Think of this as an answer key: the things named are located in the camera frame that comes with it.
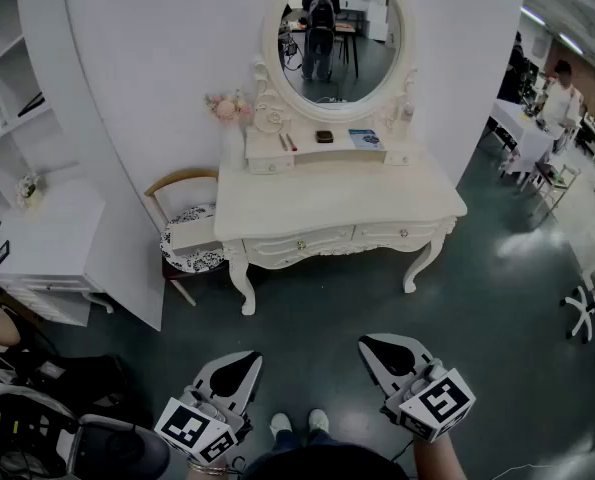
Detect person's right white shoe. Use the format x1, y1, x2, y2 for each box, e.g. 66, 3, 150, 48
308, 408, 330, 434

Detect blue face mask packet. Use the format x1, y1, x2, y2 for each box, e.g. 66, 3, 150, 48
347, 128, 386, 151

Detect person's right leg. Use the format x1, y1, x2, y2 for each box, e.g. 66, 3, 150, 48
306, 427, 348, 450

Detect person's left leg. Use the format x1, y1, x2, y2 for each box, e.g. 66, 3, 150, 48
271, 430, 304, 453

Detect white side desk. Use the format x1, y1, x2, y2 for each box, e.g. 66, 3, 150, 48
0, 177, 116, 328

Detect person's black shirt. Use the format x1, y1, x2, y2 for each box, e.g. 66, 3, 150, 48
241, 445, 411, 480

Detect oval white-framed mirror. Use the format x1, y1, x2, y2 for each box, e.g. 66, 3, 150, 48
252, 0, 419, 137

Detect person's right forearm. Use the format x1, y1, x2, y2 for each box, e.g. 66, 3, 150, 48
412, 432, 468, 480

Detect white shelf unit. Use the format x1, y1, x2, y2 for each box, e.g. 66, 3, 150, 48
0, 0, 86, 214

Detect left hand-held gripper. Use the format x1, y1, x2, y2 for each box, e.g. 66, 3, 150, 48
154, 350, 264, 465

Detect black equipment with cables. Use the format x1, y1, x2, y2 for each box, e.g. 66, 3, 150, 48
0, 367, 81, 480

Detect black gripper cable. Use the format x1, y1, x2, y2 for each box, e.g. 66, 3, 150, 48
389, 437, 416, 464

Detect white dressing table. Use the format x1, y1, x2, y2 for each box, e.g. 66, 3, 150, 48
212, 117, 469, 318

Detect table with white cloth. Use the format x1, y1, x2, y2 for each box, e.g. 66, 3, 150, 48
487, 98, 558, 177

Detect black flat item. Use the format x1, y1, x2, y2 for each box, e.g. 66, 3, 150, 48
16, 91, 46, 118

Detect person's left forearm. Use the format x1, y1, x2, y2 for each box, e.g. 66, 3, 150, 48
185, 455, 231, 480

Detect white vase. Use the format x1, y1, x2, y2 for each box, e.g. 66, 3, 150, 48
225, 125, 248, 172

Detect clear glass perfume bottle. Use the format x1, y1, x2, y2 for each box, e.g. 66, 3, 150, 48
399, 95, 417, 129

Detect white swivel chair base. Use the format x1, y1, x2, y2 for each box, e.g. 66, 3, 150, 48
559, 282, 595, 344

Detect person's left white shoe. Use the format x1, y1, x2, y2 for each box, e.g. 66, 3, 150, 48
269, 412, 293, 442

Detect dark office chair seat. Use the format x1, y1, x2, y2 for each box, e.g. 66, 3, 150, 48
66, 414, 171, 480

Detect white flat box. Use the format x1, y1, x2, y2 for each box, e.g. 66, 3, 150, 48
169, 217, 224, 258

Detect person's leg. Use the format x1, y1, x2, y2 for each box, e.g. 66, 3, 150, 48
271, 430, 304, 453
306, 427, 348, 450

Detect pink flower bouquet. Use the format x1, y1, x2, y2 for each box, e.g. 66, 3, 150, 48
204, 89, 256, 128

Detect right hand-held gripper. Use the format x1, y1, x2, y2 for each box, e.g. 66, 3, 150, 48
358, 333, 477, 444

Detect wooden chair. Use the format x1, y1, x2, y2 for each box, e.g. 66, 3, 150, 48
144, 167, 231, 308

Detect beaded wrist bracelet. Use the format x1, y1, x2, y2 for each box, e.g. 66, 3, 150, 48
187, 459, 229, 476

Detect black-white floral seat cushion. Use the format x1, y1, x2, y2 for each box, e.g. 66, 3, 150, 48
159, 203, 227, 274

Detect ceiling light strip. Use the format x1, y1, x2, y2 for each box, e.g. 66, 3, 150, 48
519, 5, 548, 27
556, 31, 586, 57

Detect small potted white flowers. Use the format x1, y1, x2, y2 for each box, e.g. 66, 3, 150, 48
15, 171, 43, 210

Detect person's white shoe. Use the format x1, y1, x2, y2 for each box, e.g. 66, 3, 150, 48
308, 408, 330, 434
269, 412, 293, 442

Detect small metal rack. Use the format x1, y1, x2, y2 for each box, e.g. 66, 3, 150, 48
519, 161, 582, 219

